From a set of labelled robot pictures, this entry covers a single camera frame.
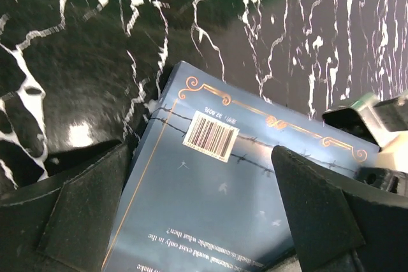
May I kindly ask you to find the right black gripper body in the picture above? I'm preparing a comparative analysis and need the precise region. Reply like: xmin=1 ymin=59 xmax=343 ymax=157
xmin=322 ymin=90 xmax=407 ymax=196

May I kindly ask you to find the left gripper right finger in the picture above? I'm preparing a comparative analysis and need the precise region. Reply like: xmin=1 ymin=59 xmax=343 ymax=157
xmin=271 ymin=146 xmax=407 ymax=271

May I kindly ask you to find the dark blue 1984 book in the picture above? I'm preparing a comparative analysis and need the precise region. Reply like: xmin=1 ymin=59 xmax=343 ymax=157
xmin=102 ymin=61 xmax=379 ymax=271

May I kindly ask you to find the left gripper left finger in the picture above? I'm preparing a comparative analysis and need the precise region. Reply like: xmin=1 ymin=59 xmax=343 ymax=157
xmin=1 ymin=141 xmax=131 ymax=271

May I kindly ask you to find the black marble table mat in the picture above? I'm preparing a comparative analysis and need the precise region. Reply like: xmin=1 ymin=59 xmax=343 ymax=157
xmin=1 ymin=0 xmax=407 ymax=193

